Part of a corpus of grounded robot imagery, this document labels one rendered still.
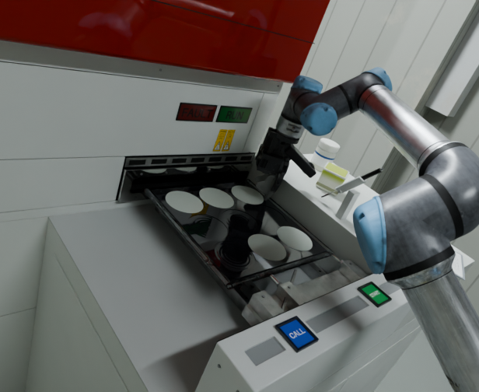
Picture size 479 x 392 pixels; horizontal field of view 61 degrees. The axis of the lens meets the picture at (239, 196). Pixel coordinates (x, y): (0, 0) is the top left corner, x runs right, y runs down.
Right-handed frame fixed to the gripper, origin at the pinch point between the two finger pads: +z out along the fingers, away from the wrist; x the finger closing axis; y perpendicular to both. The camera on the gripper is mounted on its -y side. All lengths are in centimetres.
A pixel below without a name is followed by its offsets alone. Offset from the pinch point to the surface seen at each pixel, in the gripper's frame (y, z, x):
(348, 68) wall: -73, -19, -191
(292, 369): 4, -5, 63
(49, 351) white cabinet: 46, 42, 33
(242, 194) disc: 7.5, 1.3, 0.3
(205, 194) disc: 18.6, 1.4, 6.7
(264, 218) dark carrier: 1.6, 1.4, 10.3
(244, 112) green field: 14.0, -19.7, -7.7
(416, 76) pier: -92, -34, -133
